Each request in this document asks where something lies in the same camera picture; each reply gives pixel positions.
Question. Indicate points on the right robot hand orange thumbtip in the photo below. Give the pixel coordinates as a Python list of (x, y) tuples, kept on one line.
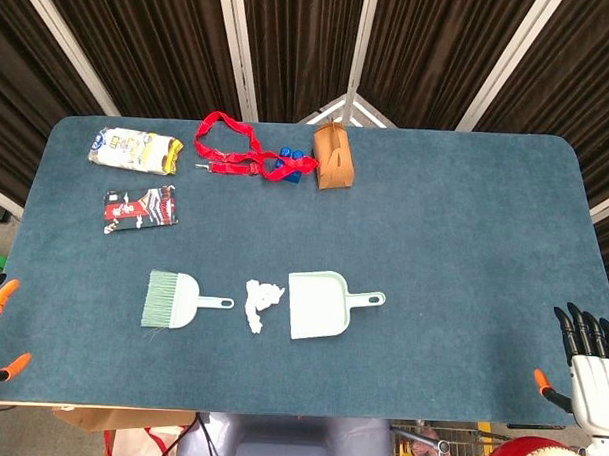
[(596, 383)]

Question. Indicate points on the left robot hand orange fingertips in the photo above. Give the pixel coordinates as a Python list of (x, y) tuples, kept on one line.
[(6, 290)]

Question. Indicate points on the mint green hand broom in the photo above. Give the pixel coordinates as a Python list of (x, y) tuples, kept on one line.
[(182, 304)]

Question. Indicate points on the white tissue paper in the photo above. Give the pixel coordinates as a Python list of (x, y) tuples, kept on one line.
[(262, 299)]

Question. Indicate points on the mint green plastic dustpan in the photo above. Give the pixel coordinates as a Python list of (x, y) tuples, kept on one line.
[(316, 308)]

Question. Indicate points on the black red printed packet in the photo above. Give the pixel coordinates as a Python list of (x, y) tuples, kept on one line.
[(140, 209)]

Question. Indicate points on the brown cardboard box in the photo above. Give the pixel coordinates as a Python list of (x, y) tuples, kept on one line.
[(123, 418)]

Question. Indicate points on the brown pleated partition panel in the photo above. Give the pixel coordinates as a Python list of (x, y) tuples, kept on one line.
[(301, 48), (141, 47), (430, 57), (589, 98), (19, 78)]

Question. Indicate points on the blue felt table mat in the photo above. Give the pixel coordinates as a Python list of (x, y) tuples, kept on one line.
[(434, 242)]

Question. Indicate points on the blue plastic block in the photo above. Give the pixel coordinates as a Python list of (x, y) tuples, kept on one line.
[(287, 152)]

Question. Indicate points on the blue grey robot torso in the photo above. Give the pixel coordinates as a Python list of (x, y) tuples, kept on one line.
[(287, 442)]

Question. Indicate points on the brown paper gable box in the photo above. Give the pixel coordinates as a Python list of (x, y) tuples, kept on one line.
[(334, 159)]

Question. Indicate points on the white partition foot base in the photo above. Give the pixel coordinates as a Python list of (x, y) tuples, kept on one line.
[(373, 115)]

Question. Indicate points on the white partition frame post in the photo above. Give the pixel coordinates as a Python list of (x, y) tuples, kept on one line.
[(239, 50), (510, 60), (362, 55), (70, 45)]

